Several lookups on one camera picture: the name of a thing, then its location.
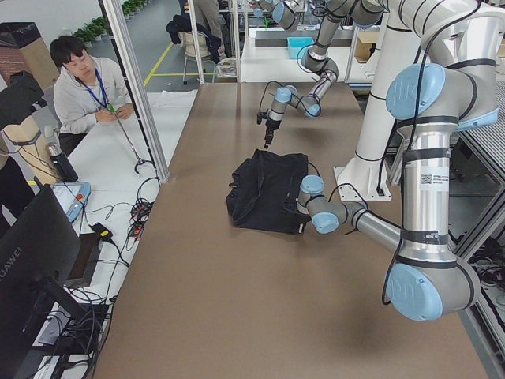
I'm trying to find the blue plastic bin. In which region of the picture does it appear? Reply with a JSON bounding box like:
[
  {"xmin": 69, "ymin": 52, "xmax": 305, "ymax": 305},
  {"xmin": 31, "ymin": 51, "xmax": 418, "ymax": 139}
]
[{"xmin": 286, "ymin": 36, "xmax": 314, "ymax": 60}]

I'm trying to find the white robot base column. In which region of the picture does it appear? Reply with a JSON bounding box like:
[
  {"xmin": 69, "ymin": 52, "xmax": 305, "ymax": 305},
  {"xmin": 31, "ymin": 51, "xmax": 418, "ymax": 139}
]
[{"xmin": 335, "ymin": 1, "xmax": 422, "ymax": 201}]

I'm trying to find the black Huawei monitor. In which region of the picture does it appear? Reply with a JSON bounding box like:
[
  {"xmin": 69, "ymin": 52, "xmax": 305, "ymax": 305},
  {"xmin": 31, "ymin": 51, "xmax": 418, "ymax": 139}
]
[{"xmin": 1, "ymin": 185, "xmax": 86, "ymax": 378}]

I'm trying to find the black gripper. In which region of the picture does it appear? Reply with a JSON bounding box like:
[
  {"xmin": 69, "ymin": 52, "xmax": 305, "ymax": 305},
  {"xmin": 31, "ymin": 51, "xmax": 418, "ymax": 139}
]
[
  {"xmin": 256, "ymin": 111, "xmax": 281, "ymax": 149},
  {"xmin": 282, "ymin": 201, "xmax": 311, "ymax": 234}
]

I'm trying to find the blue teach pendant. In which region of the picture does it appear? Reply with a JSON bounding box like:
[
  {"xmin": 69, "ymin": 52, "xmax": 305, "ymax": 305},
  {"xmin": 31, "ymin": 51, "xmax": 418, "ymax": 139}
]
[{"xmin": 50, "ymin": 182, "xmax": 91, "ymax": 222}]

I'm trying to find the seated man in grey hoodie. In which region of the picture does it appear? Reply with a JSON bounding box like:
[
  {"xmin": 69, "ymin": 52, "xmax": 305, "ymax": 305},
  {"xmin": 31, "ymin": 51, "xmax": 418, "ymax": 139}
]
[{"xmin": 50, "ymin": 36, "xmax": 133, "ymax": 155}]

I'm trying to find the black water bottle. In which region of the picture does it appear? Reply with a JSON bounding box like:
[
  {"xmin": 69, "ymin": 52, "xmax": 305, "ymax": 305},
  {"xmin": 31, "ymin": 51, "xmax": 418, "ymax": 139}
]
[{"xmin": 47, "ymin": 143, "xmax": 78, "ymax": 182}]

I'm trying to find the aluminium frame post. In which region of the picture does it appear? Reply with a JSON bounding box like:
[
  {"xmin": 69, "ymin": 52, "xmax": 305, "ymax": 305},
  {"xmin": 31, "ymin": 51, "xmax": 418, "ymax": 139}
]
[{"xmin": 99, "ymin": 0, "xmax": 170, "ymax": 183}]

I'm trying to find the black printed t-shirt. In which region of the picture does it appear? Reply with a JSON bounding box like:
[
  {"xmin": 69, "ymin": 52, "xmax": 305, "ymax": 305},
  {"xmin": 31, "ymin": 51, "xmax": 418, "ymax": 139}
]
[{"xmin": 226, "ymin": 149, "xmax": 308, "ymax": 234}]

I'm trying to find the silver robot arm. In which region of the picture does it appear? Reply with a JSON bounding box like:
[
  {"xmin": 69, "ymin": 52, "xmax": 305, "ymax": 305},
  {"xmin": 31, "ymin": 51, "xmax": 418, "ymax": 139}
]
[
  {"xmin": 297, "ymin": 1, "xmax": 504, "ymax": 321},
  {"xmin": 256, "ymin": 1, "xmax": 384, "ymax": 148}
]

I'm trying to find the long metal grabber tool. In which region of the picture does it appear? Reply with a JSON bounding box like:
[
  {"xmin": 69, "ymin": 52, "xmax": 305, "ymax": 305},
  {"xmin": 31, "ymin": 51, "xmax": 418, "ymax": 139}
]
[{"xmin": 107, "ymin": 104, "xmax": 154, "ymax": 174}]

